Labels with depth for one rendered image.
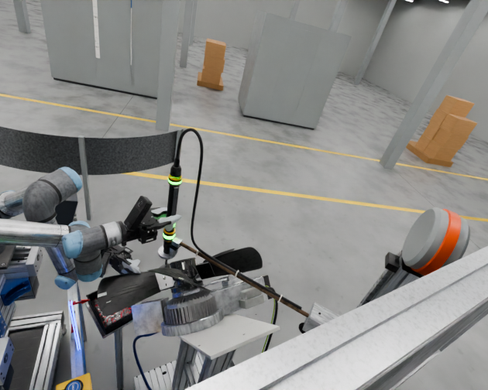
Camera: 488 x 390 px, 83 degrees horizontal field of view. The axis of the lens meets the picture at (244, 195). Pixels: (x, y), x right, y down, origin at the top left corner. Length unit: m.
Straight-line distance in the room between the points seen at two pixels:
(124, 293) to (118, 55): 6.29
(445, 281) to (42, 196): 1.21
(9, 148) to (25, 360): 1.78
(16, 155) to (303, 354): 3.14
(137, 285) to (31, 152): 2.10
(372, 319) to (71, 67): 7.46
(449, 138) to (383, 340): 8.59
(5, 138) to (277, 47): 5.45
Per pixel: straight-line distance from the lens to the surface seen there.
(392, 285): 0.81
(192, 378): 1.78
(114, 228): 0.96
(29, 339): 2.41
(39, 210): 1.27
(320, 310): 1.01
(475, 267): 0.40
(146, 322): 1.43
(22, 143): 3.13
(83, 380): 1.26
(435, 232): 0.71
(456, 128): 8.77
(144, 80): 7.15
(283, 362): 0.20
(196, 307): 1.25
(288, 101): 7.33
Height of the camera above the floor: 2.22
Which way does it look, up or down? 33 degrees down
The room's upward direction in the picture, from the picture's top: 16 degrees clockwise
